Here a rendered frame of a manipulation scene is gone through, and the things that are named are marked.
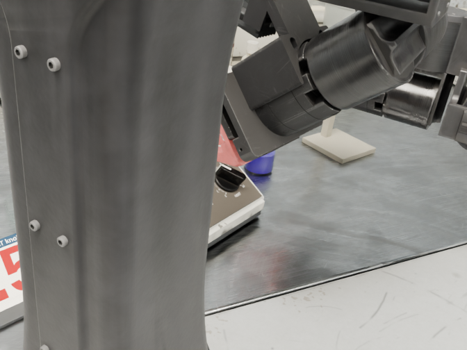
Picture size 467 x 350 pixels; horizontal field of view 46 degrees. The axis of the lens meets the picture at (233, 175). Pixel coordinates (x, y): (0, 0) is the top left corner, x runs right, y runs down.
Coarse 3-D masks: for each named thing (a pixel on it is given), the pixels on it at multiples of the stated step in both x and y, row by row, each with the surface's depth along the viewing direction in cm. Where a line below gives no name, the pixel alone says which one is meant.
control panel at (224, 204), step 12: (216, 168) 60; (216, 192) 58; (228, 192) 59; (240, 192) 60; (252, 192) 61; (216, 204) 57; (228, 204) 58; (240, 204) 59; (216, 216) 56; (228, 216) 57
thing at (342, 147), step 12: (324, 120) 83; (324, 132) 84; (336, 132) 86; (312, 144) 82; (324, 144) 81; (336, 144) 82; (348, 144) 82; (360, 144) 83; (336, 156) 79; (348, 156) 79; (360, 156) 81
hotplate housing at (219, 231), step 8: (240, 168) 63; (256, 200) 61; (248, 208) 60; (256, 208) 61; (232, 216) 58; (240, 216) 59; (248, 216) 60; (256, 216) 63; (216, 224) 56; (224, 224) 57; (232, 224) 58; (240, 224) 60; (216, 232) 56; (224, 232) 57; (232, 232) 59; (208, 240) 55; (216, 240) 57
